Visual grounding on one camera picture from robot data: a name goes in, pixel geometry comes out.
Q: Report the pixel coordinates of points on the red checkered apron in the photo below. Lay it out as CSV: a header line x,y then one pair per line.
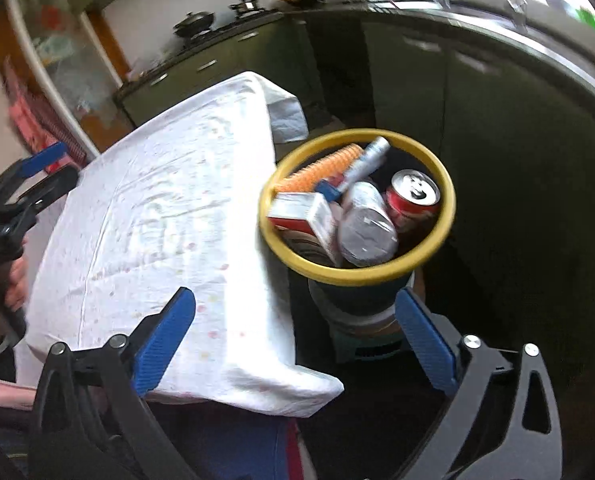
x,y
32,120

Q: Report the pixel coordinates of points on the red soda can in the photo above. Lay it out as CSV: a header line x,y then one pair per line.
x,y
412,205

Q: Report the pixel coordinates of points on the gas stove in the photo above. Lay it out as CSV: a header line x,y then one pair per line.
x,y
212,32

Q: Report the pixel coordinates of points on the person's pink jacket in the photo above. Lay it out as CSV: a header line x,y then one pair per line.
x,y
2,392

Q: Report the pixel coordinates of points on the orange ribbed plastic box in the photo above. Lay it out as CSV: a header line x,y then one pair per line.
x,y
322,167

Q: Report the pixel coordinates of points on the blue cloth with red edge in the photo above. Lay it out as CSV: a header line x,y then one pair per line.
x,y
237,445

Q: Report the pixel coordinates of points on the white dotted tablecloth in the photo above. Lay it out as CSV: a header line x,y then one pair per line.
x,y
177,210

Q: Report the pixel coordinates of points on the blue grey packet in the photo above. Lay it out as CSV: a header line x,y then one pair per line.
x,y
328,191

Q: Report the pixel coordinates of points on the red and white small box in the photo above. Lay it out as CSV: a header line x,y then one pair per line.
x,y
302,212

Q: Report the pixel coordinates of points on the black wok with lid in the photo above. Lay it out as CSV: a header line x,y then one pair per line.
x,y
193,22

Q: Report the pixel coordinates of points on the green lower cabinets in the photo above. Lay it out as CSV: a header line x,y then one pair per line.
x,y
502,135

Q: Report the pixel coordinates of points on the grey round pail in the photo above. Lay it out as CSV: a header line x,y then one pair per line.
x,y
362,325

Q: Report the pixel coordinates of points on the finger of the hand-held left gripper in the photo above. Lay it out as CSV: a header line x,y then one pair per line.
x,y
42,160
60,180

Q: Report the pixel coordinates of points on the white plastic bottle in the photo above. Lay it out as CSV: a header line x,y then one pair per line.
x,y
367,230

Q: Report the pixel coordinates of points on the person's left hand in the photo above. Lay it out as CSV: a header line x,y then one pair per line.
x,y
17,285

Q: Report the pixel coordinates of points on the yellow rimmed blue bin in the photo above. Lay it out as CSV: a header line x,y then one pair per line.
x,y
352,297

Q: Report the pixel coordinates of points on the silver foil wrapper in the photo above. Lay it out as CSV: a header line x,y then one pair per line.
x,y
370,160

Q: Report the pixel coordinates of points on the steel cooking pot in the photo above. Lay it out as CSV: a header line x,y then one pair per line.
x,y
247,6

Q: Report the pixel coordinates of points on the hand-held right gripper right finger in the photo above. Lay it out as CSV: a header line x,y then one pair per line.
x,y
425,342

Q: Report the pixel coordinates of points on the glass sliding door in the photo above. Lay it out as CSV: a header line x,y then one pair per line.
x,y
67,70

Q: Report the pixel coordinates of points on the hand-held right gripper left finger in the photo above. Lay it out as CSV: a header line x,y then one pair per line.
x,y
165,340

